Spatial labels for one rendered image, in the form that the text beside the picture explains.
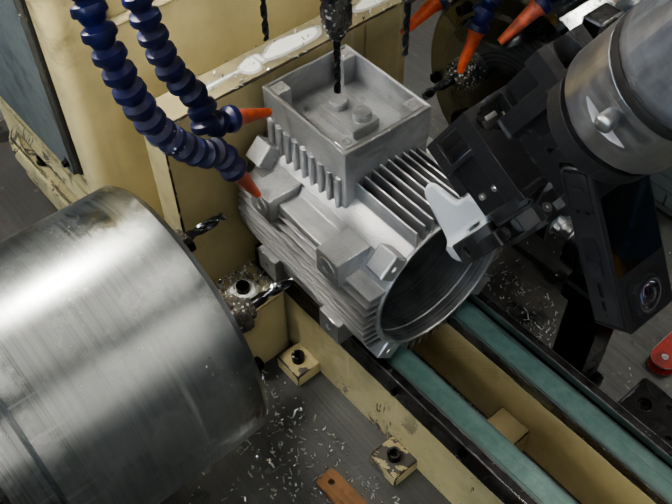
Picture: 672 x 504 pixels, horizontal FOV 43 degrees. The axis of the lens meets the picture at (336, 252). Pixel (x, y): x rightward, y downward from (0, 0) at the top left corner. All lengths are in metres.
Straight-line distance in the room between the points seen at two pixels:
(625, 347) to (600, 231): 0.57
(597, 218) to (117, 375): 0.34
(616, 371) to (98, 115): 0.64
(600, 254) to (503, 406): 0.45
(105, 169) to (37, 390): 0.37
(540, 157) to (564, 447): 0.45
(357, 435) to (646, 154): 0.59
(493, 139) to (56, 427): 0.34
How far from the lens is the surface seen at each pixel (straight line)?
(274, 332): 0.96
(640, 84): 0.40
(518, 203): 0.50
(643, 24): 0.40
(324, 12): 0.65
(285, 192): 0.79
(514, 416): 0.92
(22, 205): 1.23
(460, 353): 0.92
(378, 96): 0.82
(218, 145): 0.65
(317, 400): 0.97
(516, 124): 0.49
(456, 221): 0.58
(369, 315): 0.75
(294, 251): 0.80
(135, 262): 0.63
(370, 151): 0.74
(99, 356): 0.61
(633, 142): 0.42
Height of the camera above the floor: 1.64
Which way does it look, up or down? 50 degrees down
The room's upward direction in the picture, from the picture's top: 1 degrees counter-clockwise
